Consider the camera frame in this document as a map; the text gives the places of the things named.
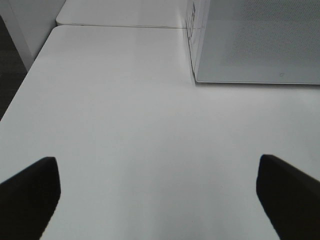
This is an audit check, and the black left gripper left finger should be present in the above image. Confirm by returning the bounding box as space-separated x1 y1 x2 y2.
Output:
0 156 61 240

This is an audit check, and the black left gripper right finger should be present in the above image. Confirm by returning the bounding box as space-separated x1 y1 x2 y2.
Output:
256 154 320 240

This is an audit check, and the white partition panel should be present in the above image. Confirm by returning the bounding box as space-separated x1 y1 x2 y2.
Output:
0 0 65 71

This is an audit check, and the white microwave oven body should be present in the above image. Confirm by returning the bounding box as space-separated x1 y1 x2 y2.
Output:
185 0 211 82

